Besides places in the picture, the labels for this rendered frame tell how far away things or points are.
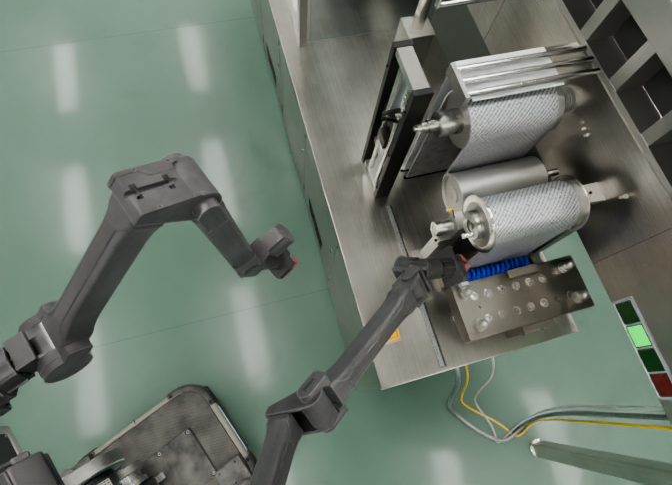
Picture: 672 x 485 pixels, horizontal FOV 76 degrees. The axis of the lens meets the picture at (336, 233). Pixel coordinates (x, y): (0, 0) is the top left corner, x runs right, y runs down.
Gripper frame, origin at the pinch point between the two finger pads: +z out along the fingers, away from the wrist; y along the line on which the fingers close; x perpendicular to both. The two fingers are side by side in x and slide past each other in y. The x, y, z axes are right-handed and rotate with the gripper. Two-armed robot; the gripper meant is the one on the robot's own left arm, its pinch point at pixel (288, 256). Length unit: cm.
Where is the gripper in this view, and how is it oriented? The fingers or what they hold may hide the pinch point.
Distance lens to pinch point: 123.3
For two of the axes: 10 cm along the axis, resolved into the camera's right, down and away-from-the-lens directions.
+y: -6.6, -7.2, 2.2
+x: -6.8, 7.0, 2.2
